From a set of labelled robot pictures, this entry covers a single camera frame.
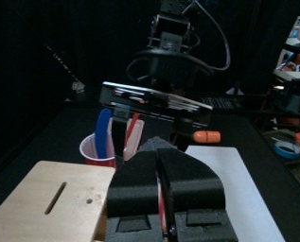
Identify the orange toy sushi piece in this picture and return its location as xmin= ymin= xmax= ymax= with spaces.
xmin=194 ymin=130 xmax=222 ymax=145

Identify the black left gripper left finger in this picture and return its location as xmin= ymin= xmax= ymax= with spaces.
xmin=105 ymin=136 xmax=177 ymax=242

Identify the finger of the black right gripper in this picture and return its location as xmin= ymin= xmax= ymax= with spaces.
xmin=112 ymin=103 xmax=133 ymax=161
xmin=172 ymin=117 xmax=195 ymax=153

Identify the white cutting board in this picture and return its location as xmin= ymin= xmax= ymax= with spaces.
xmin=184 ymin=145 xmax=289 ymax=242

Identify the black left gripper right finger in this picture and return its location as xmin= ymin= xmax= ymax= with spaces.
xmin=157 ymin=147 xmax=242 ymax=242

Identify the red plastic utensil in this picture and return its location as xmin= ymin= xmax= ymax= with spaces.
xmin=124 ymin=112 xmax=143 ymax=149

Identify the blue tape roll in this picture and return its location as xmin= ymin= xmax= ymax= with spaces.
xmin=272 ymin=139 xmax=300 ymax=160

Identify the white clip on cloth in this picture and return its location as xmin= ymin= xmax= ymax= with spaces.
xmin=72 ymin=80 xmax=87 ymax=95

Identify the red plastic cup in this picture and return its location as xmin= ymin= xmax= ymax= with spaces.
xmin=80 ymin=132 xmax=119 ymax=169

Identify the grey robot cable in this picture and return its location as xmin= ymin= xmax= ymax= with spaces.
xmin=194 ymin=0 xmax=232 ymax=72

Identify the translucent pink plastic utensil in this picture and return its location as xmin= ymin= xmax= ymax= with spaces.
xmin=123 ymin=118 xmax=147 ymax=162

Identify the light wooden block with slot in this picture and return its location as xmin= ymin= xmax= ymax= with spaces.
xmin=0 ymin=160 xmax=117 ymax=242

